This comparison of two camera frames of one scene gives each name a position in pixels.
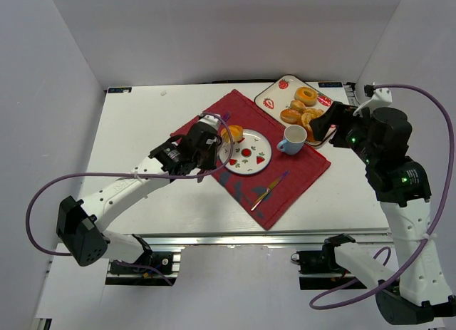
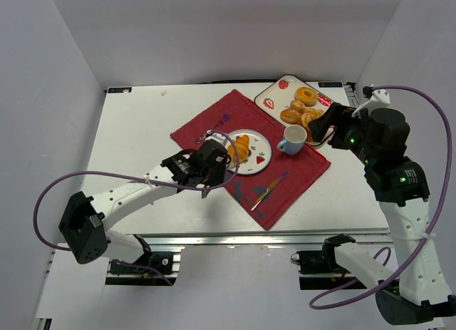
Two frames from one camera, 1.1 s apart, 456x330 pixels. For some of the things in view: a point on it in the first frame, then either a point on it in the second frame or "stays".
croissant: [236, 132] -> [241, 142]
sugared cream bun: [290, 116] stays
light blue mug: [295, 137] stays
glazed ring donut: [307, 95] stays
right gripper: [339, 121] stays
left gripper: [207, 153] -> [216, 171]
